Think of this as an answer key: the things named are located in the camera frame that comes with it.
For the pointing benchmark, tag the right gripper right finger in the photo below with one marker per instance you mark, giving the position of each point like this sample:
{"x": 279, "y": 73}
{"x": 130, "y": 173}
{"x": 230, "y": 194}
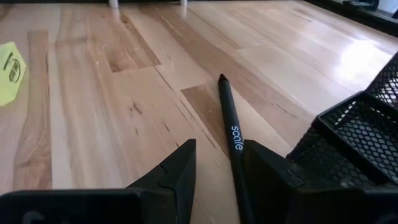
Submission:
{"x": 270, "y": 186}

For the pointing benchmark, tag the white plastic foot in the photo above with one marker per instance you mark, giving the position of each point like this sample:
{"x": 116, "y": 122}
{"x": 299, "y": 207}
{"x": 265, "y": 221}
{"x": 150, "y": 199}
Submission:
{"x": 113, "y": 3}
{"x": 183, "y": 2}

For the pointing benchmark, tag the small yellow printed pad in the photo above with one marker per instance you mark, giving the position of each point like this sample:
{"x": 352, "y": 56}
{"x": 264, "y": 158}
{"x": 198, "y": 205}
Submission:
{"x": 11, "y": 77}

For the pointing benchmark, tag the black mesh desk organizer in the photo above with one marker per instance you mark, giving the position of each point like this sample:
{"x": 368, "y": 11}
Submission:
{"x": 357, "y": 130}

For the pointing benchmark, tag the black pen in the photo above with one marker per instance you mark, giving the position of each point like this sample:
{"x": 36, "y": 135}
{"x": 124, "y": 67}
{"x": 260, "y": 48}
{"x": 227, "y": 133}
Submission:
{"x": 231, "y": 124}

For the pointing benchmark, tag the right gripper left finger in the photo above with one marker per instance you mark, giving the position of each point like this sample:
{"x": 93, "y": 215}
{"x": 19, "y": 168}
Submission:
{"x": 174, "y": 180}

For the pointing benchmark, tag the black aluminium table frame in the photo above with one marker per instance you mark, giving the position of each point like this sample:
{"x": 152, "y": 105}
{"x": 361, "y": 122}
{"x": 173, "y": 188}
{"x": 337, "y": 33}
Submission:
{"x": 351, "y": 15}

